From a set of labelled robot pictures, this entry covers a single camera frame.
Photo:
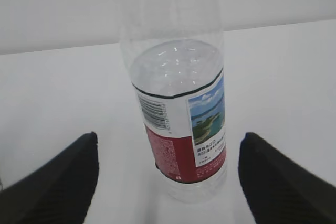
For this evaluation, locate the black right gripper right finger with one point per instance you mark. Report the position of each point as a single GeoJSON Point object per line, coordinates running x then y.
{"type": "Point", "coordinates": [278, 190]}

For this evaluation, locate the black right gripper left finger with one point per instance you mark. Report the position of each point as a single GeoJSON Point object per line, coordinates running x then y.
{"type": "Point", "coordinates": [61, 191]}

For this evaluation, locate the clear water bottle red label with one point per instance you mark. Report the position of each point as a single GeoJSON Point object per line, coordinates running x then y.
{"type": "Point", "coordinates": [173, 52]}

